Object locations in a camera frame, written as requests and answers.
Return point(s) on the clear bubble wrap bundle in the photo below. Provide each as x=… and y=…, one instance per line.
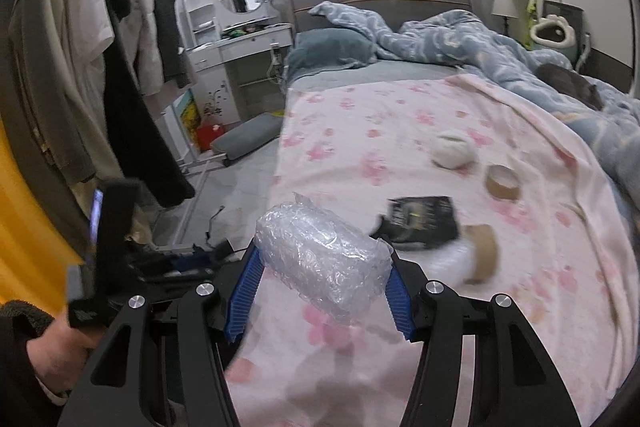
x=320, y=252

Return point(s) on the pink floral blanket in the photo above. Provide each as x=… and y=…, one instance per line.
x=350, y=137

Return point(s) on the narrow cardboard tape roll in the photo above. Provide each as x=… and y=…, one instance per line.
x=506, y=192

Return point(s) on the blue patterned duvet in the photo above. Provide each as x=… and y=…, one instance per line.
x=450, y=37

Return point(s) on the white puffy jacket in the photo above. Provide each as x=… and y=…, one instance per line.
x=145, y=37

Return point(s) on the yellow curtain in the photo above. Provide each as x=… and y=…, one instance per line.
x=30, y=217

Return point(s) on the person's left forearm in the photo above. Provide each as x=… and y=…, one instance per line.
x=20, y=387

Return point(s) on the person's left hand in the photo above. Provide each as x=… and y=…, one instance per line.
x=57, y=352

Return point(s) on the dark grey cloth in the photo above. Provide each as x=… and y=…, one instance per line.
x=570, y=82

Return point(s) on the beige bedside lamp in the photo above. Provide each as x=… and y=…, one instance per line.
x=505, y=7

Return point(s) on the wide cardboard tape roll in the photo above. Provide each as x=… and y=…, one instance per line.
x=487, y=257

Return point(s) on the dark grey vest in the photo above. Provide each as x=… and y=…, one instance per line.
x=172, y=37

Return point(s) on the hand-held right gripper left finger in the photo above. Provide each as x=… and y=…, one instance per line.
x=240, y=302

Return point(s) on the red container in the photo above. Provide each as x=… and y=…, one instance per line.
x=207, y=138

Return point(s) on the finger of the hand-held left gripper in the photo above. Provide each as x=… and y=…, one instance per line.
x=190, y=263

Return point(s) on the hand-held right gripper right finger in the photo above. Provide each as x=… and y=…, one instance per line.
x=402, y=302

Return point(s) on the grey floor cushion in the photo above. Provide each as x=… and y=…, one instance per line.
x=247, y=139

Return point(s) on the black fuzzy garment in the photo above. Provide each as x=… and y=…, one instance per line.
x=130, y=122

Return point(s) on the yellow framed picture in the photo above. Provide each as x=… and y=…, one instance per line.
x=189, y=114

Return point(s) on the white paper ball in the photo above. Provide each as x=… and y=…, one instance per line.
x=452, y=150

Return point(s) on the white dressing table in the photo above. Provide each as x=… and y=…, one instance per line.
x=235, y=57

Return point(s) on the black foil packet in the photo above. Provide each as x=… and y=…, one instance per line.
x=425, y=222

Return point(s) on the brown-grey hanging coat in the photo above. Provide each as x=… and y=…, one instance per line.
x=35, y=107

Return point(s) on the blue-grey pillow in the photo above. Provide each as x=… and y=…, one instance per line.
x=325, y=49

